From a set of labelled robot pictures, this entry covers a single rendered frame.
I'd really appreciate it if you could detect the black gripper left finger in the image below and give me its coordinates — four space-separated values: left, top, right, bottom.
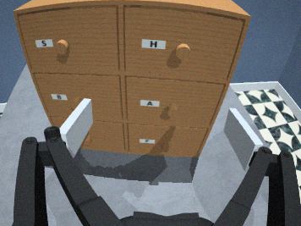
12 99 124 226

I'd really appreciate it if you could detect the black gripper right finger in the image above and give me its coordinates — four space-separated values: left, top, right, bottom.
213 108 301 226

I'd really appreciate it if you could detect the brown wooden drawer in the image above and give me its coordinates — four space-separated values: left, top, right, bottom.
35 73 123 120
51 116 125 152
19 5 120 72
126 75 224 126
128 124 207 156
125 5 244 80

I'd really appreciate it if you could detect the brown wooden chest of drawers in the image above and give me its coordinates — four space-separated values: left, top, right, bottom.
13 0 251 157

